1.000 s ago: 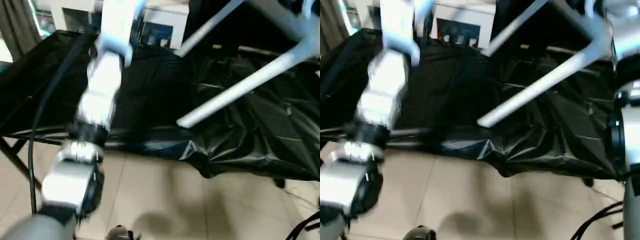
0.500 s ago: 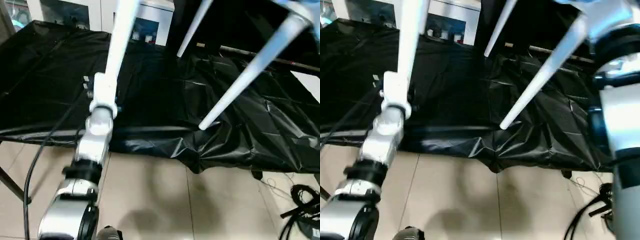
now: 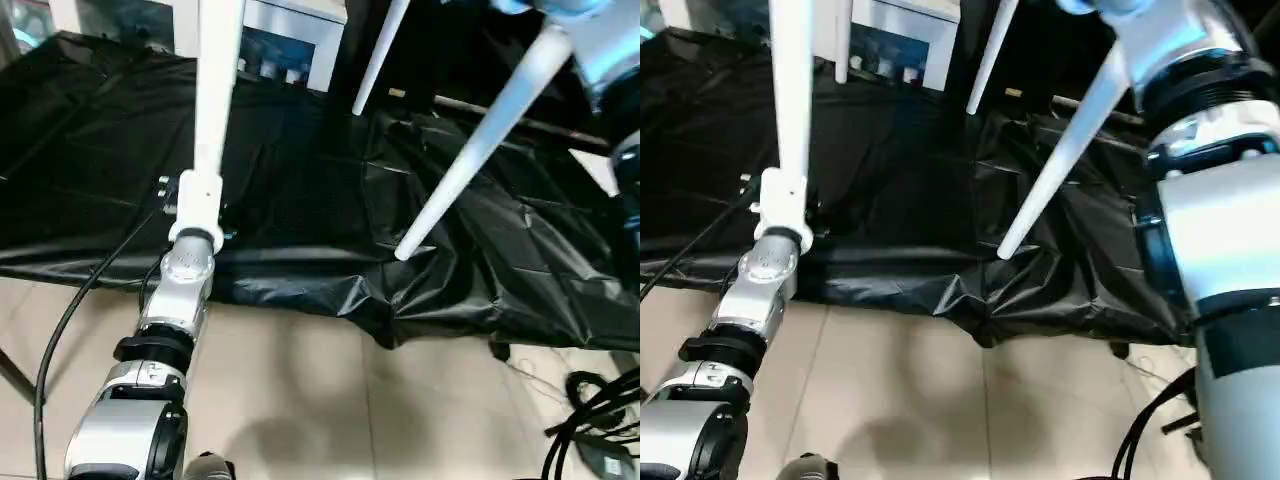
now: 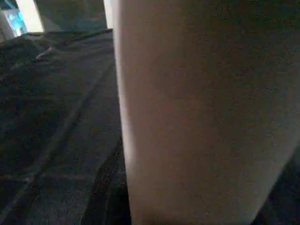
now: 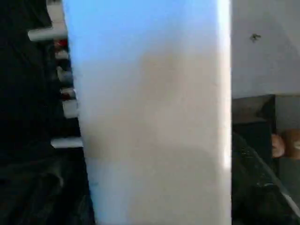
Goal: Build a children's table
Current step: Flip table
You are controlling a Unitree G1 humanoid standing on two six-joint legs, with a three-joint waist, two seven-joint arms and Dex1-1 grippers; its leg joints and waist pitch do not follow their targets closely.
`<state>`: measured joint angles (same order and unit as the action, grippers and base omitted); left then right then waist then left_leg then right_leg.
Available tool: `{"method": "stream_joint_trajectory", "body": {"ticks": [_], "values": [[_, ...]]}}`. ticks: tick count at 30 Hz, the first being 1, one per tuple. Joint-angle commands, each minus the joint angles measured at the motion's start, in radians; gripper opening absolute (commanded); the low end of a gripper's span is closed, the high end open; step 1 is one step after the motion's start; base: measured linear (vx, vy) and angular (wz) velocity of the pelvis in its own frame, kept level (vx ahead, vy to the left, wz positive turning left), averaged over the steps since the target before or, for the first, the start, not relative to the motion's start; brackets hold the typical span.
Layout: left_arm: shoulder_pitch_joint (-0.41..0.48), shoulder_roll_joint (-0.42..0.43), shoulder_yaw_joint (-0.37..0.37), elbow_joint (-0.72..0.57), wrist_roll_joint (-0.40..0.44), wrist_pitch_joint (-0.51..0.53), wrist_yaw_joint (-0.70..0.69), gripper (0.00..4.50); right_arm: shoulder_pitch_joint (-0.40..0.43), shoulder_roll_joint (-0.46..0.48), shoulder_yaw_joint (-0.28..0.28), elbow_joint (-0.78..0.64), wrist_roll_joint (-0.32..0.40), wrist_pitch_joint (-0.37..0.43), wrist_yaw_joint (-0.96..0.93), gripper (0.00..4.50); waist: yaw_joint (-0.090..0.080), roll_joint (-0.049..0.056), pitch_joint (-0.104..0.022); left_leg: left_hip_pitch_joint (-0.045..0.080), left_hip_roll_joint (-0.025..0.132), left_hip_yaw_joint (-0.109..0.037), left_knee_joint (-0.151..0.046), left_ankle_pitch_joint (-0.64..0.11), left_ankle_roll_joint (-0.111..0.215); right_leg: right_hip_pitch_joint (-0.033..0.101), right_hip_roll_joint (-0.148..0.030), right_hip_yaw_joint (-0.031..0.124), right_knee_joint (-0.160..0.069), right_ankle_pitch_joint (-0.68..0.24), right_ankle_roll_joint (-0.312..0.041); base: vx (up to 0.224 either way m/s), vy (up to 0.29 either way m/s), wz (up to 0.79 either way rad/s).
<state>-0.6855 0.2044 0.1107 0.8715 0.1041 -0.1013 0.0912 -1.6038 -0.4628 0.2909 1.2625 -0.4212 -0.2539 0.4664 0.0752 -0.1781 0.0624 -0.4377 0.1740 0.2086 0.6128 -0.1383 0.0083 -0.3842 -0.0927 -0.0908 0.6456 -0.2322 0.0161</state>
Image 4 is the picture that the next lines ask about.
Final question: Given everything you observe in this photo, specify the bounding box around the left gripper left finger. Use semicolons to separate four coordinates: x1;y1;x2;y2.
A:
90;140;132;225

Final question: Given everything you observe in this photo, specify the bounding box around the black plastic mat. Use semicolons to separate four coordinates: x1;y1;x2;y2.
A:
0;27;130;225

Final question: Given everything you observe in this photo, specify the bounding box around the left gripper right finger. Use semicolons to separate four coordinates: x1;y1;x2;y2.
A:
252;156;300;225

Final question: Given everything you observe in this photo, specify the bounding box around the white plastic table leg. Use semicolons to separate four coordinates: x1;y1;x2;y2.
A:
112;0;300;225

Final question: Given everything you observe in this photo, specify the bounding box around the light blue white panel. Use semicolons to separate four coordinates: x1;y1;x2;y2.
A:
4;7;27;38

